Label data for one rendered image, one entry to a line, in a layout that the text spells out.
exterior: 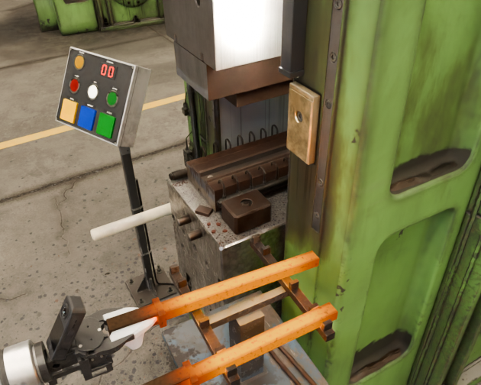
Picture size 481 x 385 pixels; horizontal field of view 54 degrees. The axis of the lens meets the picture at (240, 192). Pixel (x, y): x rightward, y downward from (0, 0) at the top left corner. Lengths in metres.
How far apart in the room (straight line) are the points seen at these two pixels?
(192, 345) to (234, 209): 0.37
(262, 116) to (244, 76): 0.44
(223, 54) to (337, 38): 0.28
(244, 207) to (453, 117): 0.57
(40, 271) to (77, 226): 0.37
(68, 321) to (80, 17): 5.46
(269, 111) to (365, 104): 0.77
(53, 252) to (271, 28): 1.98
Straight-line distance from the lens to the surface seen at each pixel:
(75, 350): 0.91
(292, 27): 1.00
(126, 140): 1.69
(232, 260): 1.32
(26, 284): 2.67
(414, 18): 0.92
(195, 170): 1.44
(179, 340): 1.27
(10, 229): 3.06
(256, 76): 1.24
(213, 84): 1.18
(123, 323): 0.91
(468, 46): 1.17
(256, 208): 1.29
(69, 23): 6.15
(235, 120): 1.59
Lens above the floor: 1.79
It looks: 37 degrees down
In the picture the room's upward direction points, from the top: 1 degrees counter-clockwise
